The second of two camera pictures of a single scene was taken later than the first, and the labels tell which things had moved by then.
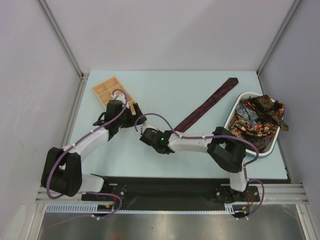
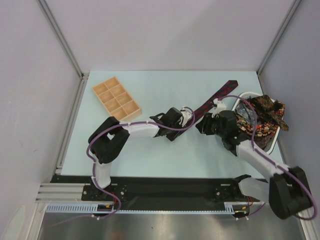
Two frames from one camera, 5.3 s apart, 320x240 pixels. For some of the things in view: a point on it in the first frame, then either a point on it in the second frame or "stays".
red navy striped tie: x=199 y=113 stays
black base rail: x=174 y=190 stays
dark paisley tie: x=268 y=111 stays
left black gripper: x=136 y=120 -> x=172 y=136
